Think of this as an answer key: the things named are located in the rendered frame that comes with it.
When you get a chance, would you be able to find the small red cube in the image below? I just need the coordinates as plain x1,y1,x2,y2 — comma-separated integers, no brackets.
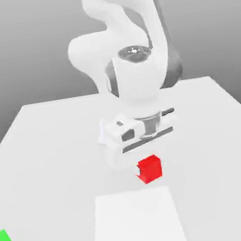
132,153,165,186

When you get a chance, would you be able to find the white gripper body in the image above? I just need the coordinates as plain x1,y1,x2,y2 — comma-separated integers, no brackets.
100,113,185,173

